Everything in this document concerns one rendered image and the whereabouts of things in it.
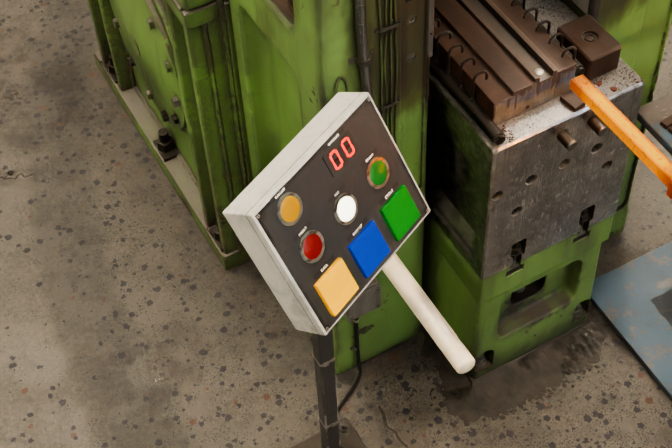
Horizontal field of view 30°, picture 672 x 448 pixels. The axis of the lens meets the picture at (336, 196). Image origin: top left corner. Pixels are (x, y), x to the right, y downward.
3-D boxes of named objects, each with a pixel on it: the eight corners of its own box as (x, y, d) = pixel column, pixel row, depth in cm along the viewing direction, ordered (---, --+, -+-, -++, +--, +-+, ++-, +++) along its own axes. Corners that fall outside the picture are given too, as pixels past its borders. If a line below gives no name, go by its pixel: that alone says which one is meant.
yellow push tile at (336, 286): (359, 288, 223) (342, 257, 220) (335, 317, 220) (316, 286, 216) (352, 287, 225) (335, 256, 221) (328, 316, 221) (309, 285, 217)
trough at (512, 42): (556, 74, 254) (557, 69, 253) (535, 84, 252) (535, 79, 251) (445, -42, 278) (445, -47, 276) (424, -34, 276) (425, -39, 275)
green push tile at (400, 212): (422, 215, 233) (405, 184, 229) (399, 242, 230) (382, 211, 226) (415, 214, 234) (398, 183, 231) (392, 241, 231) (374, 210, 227)
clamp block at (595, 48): (619, 68, 264) (624, 45, 259) (586, 83, 262) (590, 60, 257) (585, 34, 271) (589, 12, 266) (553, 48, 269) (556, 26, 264)
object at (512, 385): (648, 368, 323) (649, 365, 322) (459, 471, 307) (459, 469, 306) (558, 261, 345) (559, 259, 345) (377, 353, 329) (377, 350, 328)
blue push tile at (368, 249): (391, 251, 228) (374, 219, 225) (368, 278, 225) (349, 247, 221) (384, 250, 230) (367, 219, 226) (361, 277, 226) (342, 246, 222)
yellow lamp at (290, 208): (306, 217, 213) (305, 201, 210) (282, 228, 212) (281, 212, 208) (298, 205, 215) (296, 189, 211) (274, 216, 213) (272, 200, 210)
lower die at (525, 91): (572, 89, 261) (577, 60, 254) (492, 126, 255) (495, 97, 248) (462, -25, 284) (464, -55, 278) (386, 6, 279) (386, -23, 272)
